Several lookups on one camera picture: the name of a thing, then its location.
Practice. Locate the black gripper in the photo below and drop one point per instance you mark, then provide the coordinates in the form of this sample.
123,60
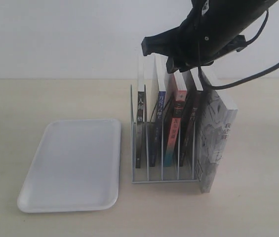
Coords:
199,40

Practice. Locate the grey white illustrated book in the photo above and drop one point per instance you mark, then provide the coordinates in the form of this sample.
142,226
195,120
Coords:
217,114

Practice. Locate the red and teal book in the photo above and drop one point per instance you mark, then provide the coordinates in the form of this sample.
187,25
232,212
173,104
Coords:
175,100

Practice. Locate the dark blue moon book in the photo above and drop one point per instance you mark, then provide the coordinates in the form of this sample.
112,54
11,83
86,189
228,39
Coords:
162,98

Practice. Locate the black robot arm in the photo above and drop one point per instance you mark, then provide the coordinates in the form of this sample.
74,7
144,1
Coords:
250,9

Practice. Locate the black spine book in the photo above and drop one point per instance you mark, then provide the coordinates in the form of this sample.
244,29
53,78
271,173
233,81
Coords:
140,109

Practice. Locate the dark brown spine book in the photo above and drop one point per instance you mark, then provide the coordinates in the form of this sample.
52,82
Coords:
194,91

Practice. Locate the white plastic tray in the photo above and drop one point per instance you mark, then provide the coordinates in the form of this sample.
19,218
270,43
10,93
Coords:
76,168

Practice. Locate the white wire book rack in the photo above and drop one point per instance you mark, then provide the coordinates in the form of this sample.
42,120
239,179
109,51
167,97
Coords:
159,173

